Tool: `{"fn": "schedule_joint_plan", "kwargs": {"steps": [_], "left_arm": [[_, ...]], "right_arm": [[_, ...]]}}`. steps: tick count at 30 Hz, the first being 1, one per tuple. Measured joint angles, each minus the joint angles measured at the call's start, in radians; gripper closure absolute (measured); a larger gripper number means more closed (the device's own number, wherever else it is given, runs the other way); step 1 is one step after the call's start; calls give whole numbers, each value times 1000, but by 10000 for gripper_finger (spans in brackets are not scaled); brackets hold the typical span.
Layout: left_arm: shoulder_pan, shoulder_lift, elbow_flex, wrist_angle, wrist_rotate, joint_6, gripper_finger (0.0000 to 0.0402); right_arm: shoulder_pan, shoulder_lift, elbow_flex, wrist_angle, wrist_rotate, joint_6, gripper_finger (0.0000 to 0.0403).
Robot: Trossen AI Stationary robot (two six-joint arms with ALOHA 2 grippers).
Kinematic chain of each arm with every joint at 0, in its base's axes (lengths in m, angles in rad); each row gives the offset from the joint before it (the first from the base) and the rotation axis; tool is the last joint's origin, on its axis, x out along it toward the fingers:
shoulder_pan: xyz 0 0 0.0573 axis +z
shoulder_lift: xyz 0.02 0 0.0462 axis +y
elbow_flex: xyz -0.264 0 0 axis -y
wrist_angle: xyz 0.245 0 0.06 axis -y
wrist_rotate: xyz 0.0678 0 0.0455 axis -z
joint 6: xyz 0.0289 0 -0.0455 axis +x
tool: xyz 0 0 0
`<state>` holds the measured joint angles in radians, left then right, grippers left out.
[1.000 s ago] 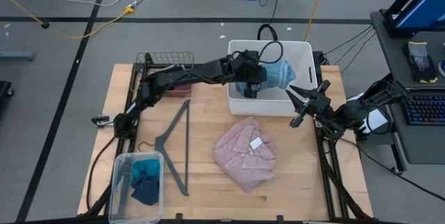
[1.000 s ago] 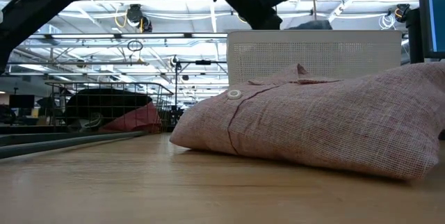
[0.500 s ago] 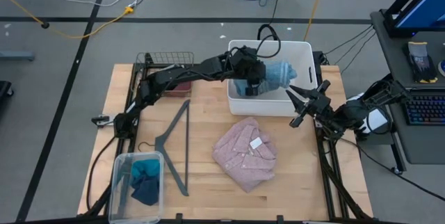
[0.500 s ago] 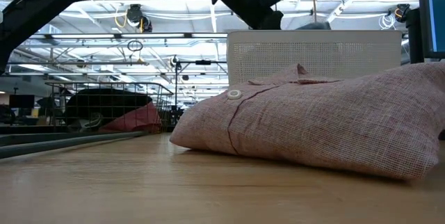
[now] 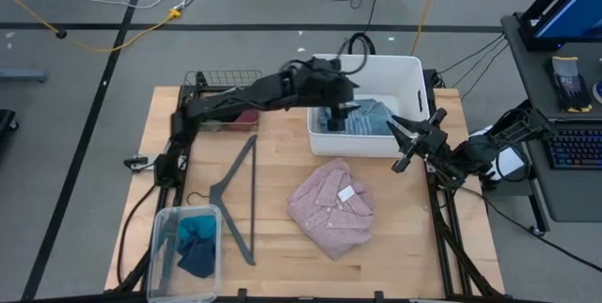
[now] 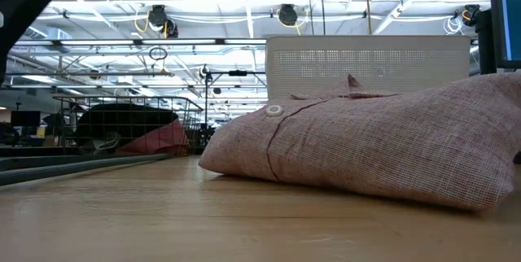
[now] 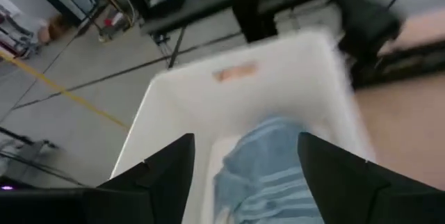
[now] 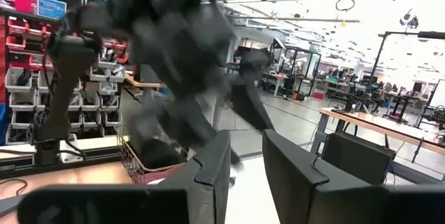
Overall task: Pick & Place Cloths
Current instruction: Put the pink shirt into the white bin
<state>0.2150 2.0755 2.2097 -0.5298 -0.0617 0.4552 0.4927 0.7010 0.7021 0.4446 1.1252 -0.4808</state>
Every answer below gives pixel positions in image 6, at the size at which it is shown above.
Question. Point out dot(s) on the maroon cloth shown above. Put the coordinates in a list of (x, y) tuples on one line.
[(163, 140)]

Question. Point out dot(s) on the black cloth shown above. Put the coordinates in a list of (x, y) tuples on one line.
[(122, 121)]

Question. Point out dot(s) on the light grey cloth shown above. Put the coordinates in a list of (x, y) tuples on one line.
[(106, 144)]

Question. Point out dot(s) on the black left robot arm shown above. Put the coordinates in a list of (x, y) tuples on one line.
[(24, 1)]

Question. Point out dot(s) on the white plastic bin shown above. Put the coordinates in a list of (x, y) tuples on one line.
[(366, 62)]

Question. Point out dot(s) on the pink button shirt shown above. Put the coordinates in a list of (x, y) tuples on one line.
[(366, 144)]

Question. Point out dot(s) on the computer monitor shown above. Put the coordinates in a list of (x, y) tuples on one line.
[(509, 18)]

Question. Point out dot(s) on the grey metal bars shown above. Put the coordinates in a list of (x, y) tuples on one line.
[(61, 170)]

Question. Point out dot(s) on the background dark monitor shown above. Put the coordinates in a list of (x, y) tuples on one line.
[(24, 119)]

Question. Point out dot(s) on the black camera stand pole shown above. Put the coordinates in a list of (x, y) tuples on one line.
[(206, 103)]

